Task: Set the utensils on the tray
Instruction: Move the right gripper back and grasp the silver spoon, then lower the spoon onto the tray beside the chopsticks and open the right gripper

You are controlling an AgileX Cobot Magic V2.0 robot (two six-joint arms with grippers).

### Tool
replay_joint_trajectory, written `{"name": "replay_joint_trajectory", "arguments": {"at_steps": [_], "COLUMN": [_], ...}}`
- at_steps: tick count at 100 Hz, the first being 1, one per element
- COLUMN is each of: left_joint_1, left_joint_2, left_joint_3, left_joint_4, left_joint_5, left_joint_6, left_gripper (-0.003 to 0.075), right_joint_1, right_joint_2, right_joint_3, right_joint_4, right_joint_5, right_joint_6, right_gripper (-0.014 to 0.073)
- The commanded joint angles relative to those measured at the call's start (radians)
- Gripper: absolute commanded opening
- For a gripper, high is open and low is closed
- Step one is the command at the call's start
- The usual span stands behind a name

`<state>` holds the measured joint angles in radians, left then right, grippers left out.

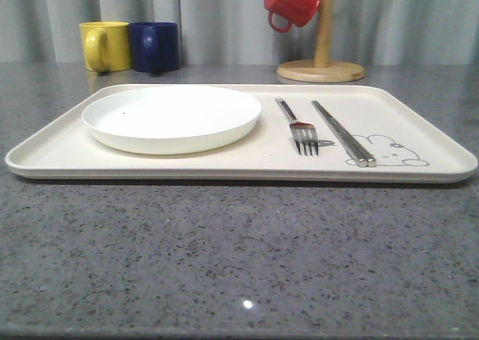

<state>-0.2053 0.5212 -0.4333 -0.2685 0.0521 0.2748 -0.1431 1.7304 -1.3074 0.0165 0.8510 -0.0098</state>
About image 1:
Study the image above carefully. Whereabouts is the white round plate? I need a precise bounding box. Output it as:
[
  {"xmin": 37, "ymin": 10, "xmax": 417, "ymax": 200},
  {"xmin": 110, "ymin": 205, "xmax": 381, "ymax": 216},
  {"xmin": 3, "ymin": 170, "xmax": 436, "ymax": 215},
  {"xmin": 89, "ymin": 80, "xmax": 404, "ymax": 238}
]
[{"xmin": 82, "ymin": 85, "xmax": 262, "ymax": 155}]

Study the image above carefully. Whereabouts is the yellow mug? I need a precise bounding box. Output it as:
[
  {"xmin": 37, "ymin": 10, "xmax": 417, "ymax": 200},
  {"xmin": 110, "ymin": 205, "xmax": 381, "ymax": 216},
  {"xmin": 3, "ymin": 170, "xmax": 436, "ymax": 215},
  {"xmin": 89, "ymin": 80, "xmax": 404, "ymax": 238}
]
[{"xmin": 79, "ymin": 21, "xmax": 132, "ymax": 73}]

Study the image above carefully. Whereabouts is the grey curtain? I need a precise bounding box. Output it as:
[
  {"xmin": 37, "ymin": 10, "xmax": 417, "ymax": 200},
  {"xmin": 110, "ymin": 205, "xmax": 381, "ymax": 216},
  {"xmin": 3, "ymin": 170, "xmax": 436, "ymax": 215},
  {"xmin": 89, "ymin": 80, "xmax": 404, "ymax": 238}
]
[{"xmin": 1, "ymin": 0, "xmax": 478, "ymax": 65}]

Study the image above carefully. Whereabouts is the cream rabbit serving tray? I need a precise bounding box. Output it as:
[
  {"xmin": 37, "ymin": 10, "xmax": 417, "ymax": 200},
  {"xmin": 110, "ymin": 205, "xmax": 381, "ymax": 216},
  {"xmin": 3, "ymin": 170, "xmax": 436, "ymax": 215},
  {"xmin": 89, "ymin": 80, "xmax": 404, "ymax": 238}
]
[{"xmin": 5, "ymin": 84, "xmax": 478, "ymax": 183}]

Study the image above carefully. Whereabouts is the dark blue mug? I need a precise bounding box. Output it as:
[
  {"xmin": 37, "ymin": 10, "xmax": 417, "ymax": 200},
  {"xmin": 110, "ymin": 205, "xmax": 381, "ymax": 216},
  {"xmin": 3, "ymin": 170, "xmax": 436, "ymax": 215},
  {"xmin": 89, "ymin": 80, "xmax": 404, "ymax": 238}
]
[{"xmin": 127, "ymin": 22, "xmax": 180, "ymax": 73}]

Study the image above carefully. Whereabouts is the stainless steel fork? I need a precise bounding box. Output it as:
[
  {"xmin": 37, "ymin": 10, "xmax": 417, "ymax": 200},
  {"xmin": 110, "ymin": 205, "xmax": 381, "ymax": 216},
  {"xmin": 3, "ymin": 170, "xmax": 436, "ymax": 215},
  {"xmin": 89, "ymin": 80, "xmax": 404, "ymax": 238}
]
[{"xmin": 275, "ymin": 98, "xmax": 319, "ymax": 157}]

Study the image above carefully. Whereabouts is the red mug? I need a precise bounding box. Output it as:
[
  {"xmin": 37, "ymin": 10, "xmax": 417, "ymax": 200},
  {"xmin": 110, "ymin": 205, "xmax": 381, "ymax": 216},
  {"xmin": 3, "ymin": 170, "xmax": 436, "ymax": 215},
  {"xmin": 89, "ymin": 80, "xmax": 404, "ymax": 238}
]
[{"xmin": 263, "ymin": 0, "xmax": 321, "ymax": 33}]

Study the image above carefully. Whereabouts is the wooden mug tree stand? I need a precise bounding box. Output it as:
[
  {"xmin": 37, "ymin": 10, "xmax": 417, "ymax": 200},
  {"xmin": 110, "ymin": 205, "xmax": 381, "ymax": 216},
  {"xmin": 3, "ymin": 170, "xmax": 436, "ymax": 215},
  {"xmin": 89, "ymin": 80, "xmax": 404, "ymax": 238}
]
[{"xmin": 277, "ymin": 0, "xmax": 365, "ymax": 83}]

